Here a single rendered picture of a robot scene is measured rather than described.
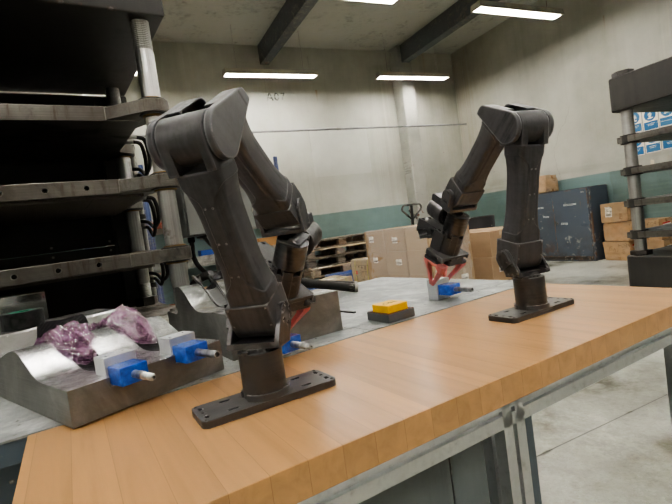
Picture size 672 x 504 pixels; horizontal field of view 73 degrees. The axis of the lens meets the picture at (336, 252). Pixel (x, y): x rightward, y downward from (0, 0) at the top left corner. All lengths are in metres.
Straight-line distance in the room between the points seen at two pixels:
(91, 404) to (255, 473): 0.34
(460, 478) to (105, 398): 0.93
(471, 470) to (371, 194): 7.74
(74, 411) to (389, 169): 8.63
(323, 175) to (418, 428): 7.98
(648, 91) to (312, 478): 4.58
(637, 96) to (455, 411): 4.43
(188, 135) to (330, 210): 7.90
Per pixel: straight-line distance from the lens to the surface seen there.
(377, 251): 5.57
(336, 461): 0.53
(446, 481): 1.35
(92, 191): 1.69
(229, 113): 0.60
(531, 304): 1.02
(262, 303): 0.64
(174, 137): 0.58
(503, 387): 0.68
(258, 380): 0.66
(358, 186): 8.76
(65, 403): 0.78
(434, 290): 1.26
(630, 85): 4.94
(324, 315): 1.01
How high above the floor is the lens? 1.03
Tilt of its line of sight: 3 degrees down
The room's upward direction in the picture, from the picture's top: 8 degrees counter-clockwise
